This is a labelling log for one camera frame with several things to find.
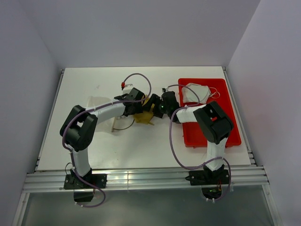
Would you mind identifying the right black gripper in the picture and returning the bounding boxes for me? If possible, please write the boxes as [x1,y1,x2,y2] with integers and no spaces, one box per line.
[142,93,171,118]

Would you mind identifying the yellow bra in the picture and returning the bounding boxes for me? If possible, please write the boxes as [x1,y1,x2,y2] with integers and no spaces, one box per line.
[133,104,155,126]

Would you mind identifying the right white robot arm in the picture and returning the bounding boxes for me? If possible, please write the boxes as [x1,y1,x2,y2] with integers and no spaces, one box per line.
[143,91,234,184]

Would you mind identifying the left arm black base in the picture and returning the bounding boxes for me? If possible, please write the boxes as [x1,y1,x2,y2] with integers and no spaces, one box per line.
[63,171,107,202]

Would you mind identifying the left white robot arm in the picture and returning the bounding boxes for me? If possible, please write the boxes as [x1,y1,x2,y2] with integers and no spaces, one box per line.
[59,88,145,188]

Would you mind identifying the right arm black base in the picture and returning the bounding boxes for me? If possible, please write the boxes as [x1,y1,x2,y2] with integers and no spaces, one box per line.
[185,165,231,201]

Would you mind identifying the white folded bra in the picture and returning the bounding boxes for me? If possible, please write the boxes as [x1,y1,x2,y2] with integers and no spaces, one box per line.
[182,83,221,104]

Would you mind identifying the red plastic tray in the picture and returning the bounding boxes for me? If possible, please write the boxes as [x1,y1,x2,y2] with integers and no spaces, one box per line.
[178,78,241,148]

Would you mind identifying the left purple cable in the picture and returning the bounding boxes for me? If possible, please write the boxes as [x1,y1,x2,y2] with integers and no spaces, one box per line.
[61,73,152,208]

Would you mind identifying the purple cable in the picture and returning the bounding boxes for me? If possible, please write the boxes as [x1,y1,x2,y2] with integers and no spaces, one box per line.
[168,84,233,202]
[61,73,152,208]

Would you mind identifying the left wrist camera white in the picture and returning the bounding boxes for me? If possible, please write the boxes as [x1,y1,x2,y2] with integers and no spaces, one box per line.
[121,82,133,94]

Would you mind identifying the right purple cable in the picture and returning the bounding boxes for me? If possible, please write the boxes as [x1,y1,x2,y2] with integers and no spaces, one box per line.
[168,84,233,202]

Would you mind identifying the aluminium rail frame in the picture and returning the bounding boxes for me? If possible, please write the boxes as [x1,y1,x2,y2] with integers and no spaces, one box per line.
[13,66,282,226]

